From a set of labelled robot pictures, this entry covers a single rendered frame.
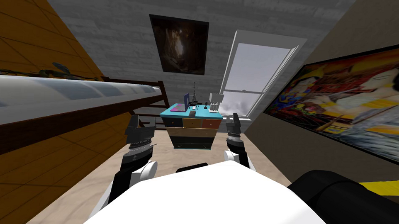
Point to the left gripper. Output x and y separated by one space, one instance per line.
140 134

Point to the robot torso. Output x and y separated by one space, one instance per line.
216 199

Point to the dark framed wall picture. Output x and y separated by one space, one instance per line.
182 45

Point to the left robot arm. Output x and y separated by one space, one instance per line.
136 164

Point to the dark wood bunk bed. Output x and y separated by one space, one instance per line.
54 97

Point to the teal-topped chest of drawers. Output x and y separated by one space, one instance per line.
192 131

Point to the colourful framed wall picture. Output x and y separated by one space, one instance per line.
352 100

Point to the white framed window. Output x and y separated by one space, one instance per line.
254 70

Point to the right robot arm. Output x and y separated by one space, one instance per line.
342 206

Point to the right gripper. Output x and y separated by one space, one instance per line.
233 129

